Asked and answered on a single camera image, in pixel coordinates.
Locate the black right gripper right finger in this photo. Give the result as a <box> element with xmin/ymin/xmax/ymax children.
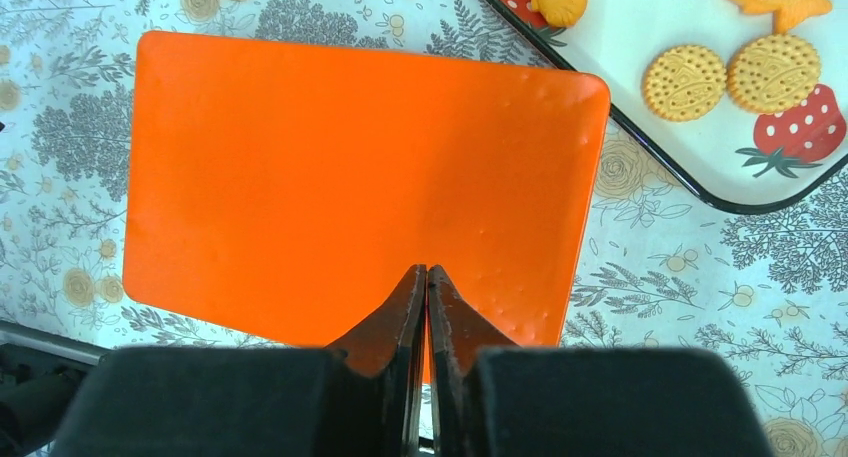
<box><xmin>427</xmin><ymin>266</ymin><xmax>772</xmax><ymax>456</ymax></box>

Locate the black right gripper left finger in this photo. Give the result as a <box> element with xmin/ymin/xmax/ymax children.
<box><xmin>53</xmin><ymin>265</ymin><xmax>427</xmax><ymax>456</ymax></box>

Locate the floral tablecloth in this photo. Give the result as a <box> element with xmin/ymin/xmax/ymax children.
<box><xmin>1</xmin><ymin>0</ymin><xmax>847</xmax><ymax>456</ymax></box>

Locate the white strawberry tray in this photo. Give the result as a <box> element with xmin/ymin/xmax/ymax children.
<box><xmin>484</xmin><ymin>0</ymin><xmax>847</xmax><ymax>214</ymax></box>

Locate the round tan biscuit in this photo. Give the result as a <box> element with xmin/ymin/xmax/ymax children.
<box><xmin>727</xmin><ymin>34</ymin><xmax>822</xmax><ymax>114</ymax></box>
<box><xmin>641</xmin><ymin>45</ymin><xmax>727</xmax><ymax>122</ymax></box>

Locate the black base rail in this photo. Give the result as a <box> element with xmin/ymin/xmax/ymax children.
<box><xmin>1</xmin><ymin>321</ymin><xmax>108</xmax><ymax>456</ymax></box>

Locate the orange tin lid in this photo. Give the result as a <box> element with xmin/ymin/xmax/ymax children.
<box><xmin>123</xmin><ymin>31</ymin><xmax>610</xmax><ymax>346</ymax></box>

